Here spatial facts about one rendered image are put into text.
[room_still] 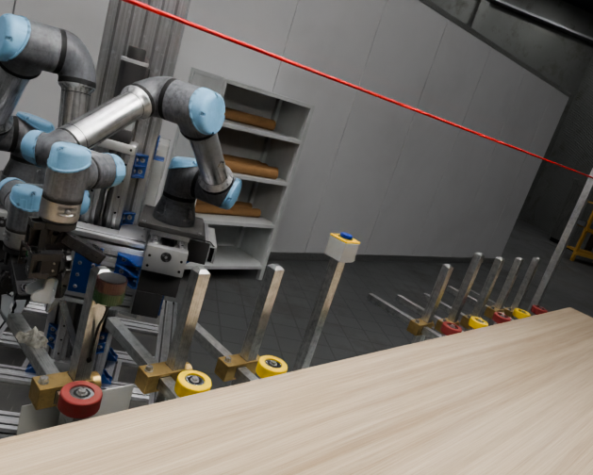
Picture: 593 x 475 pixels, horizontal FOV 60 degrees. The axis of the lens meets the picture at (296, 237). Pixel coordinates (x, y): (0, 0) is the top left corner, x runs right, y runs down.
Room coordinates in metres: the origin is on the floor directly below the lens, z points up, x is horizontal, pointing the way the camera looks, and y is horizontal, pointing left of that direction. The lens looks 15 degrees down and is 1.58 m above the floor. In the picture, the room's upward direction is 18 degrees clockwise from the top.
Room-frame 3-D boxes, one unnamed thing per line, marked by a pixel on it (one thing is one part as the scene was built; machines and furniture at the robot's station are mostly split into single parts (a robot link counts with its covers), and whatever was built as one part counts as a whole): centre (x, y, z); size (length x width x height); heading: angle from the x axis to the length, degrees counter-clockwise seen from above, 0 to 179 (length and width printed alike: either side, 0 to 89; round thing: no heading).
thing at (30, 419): (1.03, 0.36, 0.75); 0.26 x 0.01 x 0.10; 138
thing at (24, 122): (1.65, 0.92, 1.20); 0.13 x 0.12 x 0.14; 135
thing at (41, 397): (0.97, 0.37, 0.85); 0.14 x 0.06 x 0.05; 138
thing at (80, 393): (0.90, 0.31, 0.85); 0.08 x 0.08 x 0.11
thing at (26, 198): (1.21, 0.66, 1.12); 0.09 x 0.08 x 0.11; 45
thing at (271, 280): (1.37, 0.03, 0.89); 0.04 x 0.04 x 0.48; 48
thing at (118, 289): (0.96, 0.33, 1.12); 0.06 x 0.06 x 0.02
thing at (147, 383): (1.16, 0.21, 0.83); 0.14 x 0.06 x 0.05; 138
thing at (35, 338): (1.08, 0.52, 0.87); 0.09 x 0.07 x 0.02; 48
